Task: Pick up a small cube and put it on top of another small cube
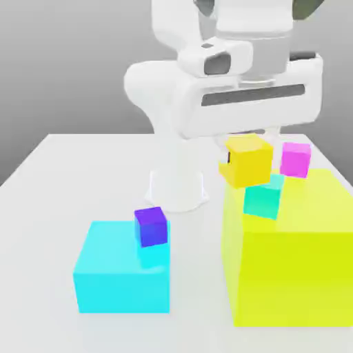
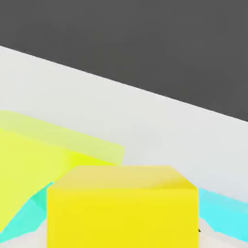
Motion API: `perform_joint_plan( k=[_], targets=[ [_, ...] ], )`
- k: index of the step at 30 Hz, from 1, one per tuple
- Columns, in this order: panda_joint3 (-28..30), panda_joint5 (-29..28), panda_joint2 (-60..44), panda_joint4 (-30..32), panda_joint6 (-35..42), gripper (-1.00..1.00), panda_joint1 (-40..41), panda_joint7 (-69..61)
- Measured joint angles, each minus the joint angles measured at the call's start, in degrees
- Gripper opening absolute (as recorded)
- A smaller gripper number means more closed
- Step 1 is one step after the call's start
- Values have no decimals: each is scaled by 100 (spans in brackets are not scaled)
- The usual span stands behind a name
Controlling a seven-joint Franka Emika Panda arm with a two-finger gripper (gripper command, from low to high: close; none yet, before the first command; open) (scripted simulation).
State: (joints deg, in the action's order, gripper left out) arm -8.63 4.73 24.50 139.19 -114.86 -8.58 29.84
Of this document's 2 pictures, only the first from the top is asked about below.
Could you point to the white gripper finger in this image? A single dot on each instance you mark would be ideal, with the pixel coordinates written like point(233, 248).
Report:
point(273, 133)
point(222, 149)

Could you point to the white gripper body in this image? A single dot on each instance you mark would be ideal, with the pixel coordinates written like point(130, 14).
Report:
point(248, 115)

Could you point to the small yellow cube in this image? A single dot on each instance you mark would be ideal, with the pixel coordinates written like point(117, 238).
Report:
point(249, 162)

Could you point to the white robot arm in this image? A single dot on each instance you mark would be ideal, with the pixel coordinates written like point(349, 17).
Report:
point(165, 115)

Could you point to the small magenta cube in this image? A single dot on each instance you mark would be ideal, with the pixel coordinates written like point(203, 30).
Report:
point(295, 161)

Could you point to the small teal cube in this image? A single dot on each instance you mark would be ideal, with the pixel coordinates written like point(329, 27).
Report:
point(260, 201)

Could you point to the small purple cube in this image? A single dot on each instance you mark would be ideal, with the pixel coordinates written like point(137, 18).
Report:
point(151, 229)

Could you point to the large lime yellow box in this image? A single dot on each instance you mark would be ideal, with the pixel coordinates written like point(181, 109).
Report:
point(297, 275)

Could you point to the large cyan box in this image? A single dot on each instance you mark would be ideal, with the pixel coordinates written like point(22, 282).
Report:
point(115, 286)

